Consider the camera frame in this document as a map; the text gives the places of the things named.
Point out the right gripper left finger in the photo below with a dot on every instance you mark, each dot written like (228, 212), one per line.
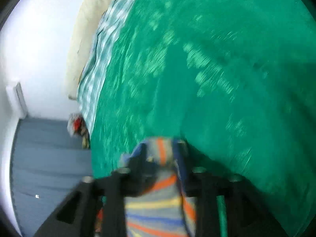
(76, 215)

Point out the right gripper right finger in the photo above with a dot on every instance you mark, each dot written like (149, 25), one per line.
(222, 205)

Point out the striped knitted sweater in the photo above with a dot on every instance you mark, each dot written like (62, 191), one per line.
(147, 195)

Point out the pile of clothes on chair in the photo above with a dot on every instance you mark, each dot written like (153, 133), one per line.
(77, 127)

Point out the blue grey curtain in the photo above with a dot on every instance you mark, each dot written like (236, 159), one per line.
(46, 165)

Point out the green floral bedspread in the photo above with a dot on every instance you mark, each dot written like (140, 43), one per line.
(234, 78)

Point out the green white checkered sheet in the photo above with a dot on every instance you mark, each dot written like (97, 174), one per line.
(95, 70)

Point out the cream pillow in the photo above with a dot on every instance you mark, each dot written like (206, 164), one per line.
(85, 28)

